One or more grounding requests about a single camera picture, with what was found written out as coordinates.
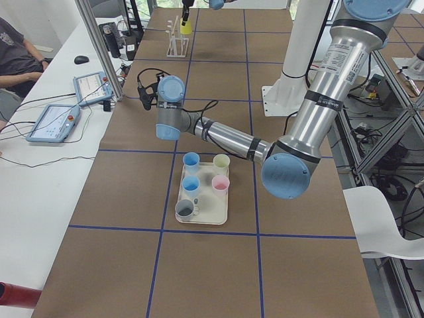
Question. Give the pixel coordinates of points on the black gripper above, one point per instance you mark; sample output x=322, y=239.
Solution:
x=187, y=4

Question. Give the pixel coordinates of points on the yellow plastic cup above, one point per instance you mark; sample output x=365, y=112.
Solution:
x=185, y=27

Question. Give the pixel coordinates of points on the pink plastic cup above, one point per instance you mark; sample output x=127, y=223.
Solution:
x=220, y=185

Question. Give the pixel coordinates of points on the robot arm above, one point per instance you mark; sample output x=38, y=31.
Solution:
x=360, y=27
x=215, y=4

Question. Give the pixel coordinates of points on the blue plastic cup far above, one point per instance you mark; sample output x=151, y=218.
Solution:
x=191, y=162

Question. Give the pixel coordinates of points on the blue plastic cup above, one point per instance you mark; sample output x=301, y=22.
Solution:
x=190, y=186
x=191, y=162

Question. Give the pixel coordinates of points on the blue plastic cup near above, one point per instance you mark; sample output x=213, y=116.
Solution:
x=190, y=186

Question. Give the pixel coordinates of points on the grey plastic cup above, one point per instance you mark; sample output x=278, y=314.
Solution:
x=186, y=210

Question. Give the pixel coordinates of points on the black computer mouse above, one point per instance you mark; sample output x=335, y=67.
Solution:
x=81, y=60

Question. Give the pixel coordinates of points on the far blue teach pendant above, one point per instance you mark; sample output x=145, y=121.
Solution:
x=92, y=88

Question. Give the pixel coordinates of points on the blue teach pendant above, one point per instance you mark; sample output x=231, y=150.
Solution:
x=92, y=88
x=54, y=124

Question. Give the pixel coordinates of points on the near blue teach pendant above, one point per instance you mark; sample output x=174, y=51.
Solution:
x=54, y=124

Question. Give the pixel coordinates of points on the seated person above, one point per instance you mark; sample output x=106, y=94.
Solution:
x=22, y=64

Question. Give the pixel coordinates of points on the cream plastic tray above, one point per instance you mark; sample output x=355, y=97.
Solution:
x=213, y=210

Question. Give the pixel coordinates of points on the white chair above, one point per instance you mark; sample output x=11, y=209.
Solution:
x=375, y=228

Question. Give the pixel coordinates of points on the red cylinder object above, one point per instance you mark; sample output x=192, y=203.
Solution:
x=19, y=296

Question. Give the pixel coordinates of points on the white wire cup rack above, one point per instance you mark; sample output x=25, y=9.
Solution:
x=178, y=42

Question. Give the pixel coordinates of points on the aluminium frame post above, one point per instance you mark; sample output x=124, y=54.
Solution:
x=90, y=22

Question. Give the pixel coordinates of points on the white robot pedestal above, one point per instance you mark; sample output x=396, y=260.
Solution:
x=286, y=95

